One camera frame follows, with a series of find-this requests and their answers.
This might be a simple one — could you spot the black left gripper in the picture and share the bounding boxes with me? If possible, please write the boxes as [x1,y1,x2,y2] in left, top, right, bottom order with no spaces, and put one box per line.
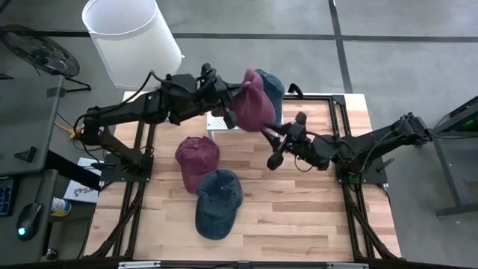
[193,62,246,130]

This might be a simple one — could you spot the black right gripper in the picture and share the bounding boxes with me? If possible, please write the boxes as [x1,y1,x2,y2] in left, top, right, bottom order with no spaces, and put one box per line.
[261,111,323,171]

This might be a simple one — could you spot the maroon cap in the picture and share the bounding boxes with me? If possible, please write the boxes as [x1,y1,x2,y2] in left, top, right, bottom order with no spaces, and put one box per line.
[229,69,277,132]
[174,135,221,195]

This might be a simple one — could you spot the blue denim cap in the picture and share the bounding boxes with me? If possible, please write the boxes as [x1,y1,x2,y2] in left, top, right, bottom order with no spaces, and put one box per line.
[255,68,286,126]
[194,168,244,241]

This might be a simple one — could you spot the white metal shelf riser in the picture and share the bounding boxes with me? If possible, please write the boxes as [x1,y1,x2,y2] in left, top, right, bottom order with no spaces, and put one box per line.
[206,111,242,132]

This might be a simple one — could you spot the white shade silver table lamp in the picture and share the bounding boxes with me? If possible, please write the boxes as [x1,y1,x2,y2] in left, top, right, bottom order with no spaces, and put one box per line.
[81,0,184,90]

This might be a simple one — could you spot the white printed cardboard box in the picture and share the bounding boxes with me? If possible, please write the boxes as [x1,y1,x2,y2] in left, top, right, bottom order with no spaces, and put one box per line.
[63,156,102,205]

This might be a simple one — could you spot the black floor fan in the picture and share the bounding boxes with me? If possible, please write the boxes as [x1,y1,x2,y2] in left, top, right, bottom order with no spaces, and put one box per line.
[0,24,93,93]

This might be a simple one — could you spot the grey desk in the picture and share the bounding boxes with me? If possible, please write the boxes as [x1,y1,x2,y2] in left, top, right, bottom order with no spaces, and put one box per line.
[0,168,59,265]
[0,74,65,176]

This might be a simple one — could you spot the white yellow can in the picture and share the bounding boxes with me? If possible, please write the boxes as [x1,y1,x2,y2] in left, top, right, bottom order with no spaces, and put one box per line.
[50,197,72,217]

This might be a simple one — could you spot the black computer mouse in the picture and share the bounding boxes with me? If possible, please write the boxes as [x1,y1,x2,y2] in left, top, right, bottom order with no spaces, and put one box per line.
[15,202,43,241]

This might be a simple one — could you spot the black keypad blue keys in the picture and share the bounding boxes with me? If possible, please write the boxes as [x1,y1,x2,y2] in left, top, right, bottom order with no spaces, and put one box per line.
[0,176,16,217]

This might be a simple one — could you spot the black curved handle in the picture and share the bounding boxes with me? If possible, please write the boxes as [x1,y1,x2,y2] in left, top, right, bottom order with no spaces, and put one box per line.
[287,82,305,99]

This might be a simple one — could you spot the black aluminium table frame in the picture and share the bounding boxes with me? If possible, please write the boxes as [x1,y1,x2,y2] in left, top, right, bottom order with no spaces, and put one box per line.
[84,93,403,262]

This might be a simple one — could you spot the silver metal bracket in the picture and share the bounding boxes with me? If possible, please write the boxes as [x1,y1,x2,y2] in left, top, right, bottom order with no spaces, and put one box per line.
[326,262,369,269]
[117,260,161,269]

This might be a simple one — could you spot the yellow cable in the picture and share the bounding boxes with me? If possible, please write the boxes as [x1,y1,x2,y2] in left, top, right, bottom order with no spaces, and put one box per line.
[55,120,82,140]

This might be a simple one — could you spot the black angled bracket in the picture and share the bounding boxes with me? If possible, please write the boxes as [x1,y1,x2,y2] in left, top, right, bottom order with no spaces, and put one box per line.
[13,146,38,164]

